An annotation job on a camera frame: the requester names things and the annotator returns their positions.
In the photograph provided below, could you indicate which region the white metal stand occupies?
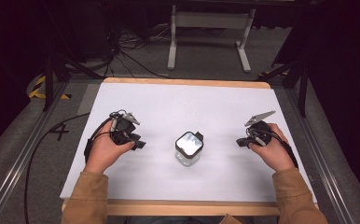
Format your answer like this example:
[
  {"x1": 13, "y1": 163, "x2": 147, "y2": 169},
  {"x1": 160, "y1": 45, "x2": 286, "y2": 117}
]
[{"x1": 167, "y1": 4, "x2": 257, "y2": 74}]

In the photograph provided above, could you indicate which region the square glass jar black lid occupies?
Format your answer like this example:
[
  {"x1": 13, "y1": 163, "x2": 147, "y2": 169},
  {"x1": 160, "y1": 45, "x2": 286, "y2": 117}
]
[{"x1": 174, "y1": 131, "x2": 205, "y2": 167}]

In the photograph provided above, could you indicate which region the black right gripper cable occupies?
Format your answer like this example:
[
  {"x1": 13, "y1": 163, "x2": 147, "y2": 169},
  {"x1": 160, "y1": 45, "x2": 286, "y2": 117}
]
[{"x1": 247, "y1": 128, "x2": 299, "y2": 170}]

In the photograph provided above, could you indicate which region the white table sheet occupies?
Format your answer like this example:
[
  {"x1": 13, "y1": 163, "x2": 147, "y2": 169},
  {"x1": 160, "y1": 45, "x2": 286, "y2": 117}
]
[{"x1": 59, "y1": 81, "x2": 318, "y2": 203}]

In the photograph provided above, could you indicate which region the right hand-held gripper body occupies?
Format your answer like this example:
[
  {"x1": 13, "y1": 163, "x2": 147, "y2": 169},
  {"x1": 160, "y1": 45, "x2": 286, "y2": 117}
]
[{"x1": 243, "y1": 109, "x2": 277, "y2": 147}]

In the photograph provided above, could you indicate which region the person's right hand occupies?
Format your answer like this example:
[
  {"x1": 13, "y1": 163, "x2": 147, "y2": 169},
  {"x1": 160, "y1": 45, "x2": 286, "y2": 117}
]
[{"x1": 248, "y1": 122, "x2": 297, "y2": 174}]

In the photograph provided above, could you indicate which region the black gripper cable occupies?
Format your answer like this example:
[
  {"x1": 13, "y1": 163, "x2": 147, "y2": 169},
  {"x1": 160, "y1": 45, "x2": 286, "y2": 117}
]
[
  {"x1": 23, "y1": 112, "x2": 120, "y2": 224},
  {"x1": 247, "y1": 128, "x2": 299, "y2": 170}
]

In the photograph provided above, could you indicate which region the bundle of black floor cables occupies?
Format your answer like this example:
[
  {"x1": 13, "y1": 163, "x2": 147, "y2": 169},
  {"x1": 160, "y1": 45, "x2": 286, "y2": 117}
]
[{"x1": 84, "y1": 21, "x2": 176, "y2": 80}]

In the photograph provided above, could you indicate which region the yellow black hazard tape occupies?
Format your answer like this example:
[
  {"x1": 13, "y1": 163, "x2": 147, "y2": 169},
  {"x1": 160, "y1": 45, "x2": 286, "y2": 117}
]
[{"x1": 28, "y1": 75, "x2": 73, "y2": 101}]

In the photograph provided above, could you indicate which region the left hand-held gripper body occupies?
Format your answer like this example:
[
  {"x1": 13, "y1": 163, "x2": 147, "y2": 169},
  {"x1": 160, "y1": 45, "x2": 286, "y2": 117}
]
[{"x1": 108, "y1": 109, "x2": 141, "y2": 147}]

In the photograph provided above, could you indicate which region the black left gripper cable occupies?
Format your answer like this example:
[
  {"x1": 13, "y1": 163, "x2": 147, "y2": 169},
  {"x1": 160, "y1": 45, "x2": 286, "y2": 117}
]
[{"x1": 23, "y1": 112, "x2": 120, "y2": 224}]

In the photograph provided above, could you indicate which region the person's left hand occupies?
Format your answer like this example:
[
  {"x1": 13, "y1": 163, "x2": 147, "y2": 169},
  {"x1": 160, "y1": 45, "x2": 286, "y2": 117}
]
[{"x1": 84, "y1": 119, "x2": 136, "y2": 174}]

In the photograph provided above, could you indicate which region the aluminium floor rail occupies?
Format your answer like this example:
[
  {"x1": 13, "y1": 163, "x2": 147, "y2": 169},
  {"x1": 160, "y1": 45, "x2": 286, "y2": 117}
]
[
  {"x1": 0, "y1": 81, "x2": 70, "y2": 224},
  {"x1": 284, "y1": 88, "x2": 356, "y2": 224}
]

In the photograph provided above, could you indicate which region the black metal stand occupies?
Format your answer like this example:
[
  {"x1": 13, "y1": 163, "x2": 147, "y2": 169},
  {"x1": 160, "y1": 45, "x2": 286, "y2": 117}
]
[
  {"x1": 256, "y1": 55, "x2": 312, "y2": 119},
  {"x1": 41, "y1": 0, "x2": 104, "y2": 112}
]

